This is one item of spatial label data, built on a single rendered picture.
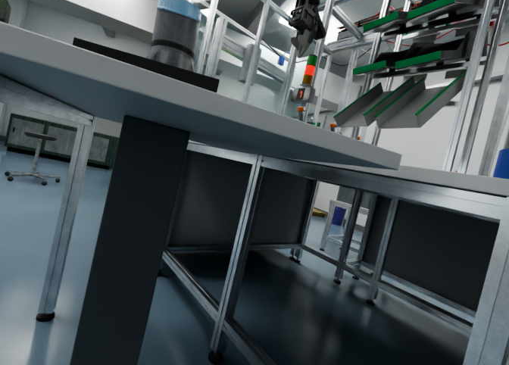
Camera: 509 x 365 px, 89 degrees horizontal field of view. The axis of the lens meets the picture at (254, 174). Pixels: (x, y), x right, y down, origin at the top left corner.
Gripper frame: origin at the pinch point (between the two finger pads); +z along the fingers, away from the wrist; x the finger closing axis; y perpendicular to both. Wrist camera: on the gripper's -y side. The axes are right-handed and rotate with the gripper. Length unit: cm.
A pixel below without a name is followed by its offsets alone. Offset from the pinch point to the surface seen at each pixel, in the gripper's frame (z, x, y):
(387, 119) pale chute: 20.6, 31.0, -14.1
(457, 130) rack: 21, 48, -23
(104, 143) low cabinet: 69, -549, -34
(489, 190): 40, 62, 6
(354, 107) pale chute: 15.4, 16.6, -17.2
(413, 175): 39, 49, 6
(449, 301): 106, 33, -165
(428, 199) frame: 44, 53, 5
